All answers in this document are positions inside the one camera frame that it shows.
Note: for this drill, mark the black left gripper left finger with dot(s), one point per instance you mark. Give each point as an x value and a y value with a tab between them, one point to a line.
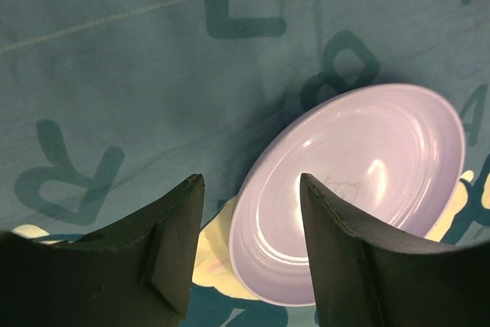
134	272

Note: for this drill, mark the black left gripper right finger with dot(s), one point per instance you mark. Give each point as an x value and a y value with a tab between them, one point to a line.
367	273

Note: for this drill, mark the purple plastic plate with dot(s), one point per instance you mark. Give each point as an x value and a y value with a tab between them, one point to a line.
394	150

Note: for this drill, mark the blue bear print placemat cloth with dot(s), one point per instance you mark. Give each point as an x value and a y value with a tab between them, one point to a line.
108	104

